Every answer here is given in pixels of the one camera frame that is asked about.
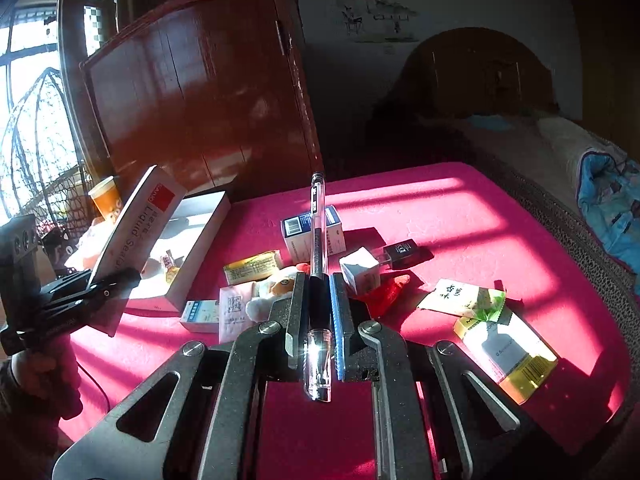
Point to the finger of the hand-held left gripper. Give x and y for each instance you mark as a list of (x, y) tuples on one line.
[(67, 282), (95, 292)]

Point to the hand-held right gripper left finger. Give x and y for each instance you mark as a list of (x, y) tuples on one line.
[(299, 310)]

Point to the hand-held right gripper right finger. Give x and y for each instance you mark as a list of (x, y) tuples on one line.
[(340, 320)]

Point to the yellow snack packet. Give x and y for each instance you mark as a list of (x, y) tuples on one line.
[(250, 266)]

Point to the clear ballpoint pen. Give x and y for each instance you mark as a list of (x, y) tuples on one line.
[(318, 240)]

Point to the white box lid red label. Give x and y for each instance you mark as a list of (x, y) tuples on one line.
[(145, 220)]

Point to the green cracker packet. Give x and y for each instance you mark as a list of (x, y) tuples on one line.
[(450, 295)]

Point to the white cardboard box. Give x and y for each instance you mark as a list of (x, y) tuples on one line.
[(200, 220)]

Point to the yellow white packet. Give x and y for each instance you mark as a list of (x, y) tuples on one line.
[(500, 355)]

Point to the person's left forearm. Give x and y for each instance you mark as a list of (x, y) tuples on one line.
[(20, 435)]

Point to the person's left hand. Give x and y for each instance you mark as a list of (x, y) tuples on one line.
[(50, 375)]

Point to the small plush toy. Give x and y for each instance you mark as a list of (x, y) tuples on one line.
[(275, 287)]

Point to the black cat print bag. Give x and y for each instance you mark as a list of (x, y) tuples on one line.
[(57, 250)]

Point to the white plastic bag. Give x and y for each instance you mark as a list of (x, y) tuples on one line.
[(92, 245)]

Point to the red foil packet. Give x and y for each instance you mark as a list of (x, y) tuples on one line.
[(387, 292)]

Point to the small white cube box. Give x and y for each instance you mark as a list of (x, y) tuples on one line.
[(357, 265)]

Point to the pink paper packet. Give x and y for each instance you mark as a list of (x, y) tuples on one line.
[(235, 310)]

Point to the blue white medicine box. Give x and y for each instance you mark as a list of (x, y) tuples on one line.
[(295, 240)]

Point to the small wrapped candy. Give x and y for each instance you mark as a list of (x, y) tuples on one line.
[(170, 267)]

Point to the orange paper cup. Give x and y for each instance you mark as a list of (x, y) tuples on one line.
[(105, 200)]

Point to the small black box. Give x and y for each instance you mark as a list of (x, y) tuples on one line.
[(402, 252)]

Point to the small teal white carton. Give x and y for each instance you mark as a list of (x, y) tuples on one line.
[(197, 315)]

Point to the wicker hanging chair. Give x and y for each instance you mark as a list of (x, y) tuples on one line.
[(35, 150)]

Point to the magenta tablecloth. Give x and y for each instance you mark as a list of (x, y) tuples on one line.
[(450, 220)]

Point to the red-brown wooden cabinet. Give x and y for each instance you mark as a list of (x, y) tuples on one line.
[(200, 85)]

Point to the blue cloth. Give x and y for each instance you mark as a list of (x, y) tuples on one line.
[(490, 123)]

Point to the patterned bed cover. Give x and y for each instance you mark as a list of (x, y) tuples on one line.
[(550, 160)]

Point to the dark wooden headboard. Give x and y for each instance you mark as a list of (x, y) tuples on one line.
[(475, 70)]

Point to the blue printed blanket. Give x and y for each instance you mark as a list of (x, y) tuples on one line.
[(610, 205)]

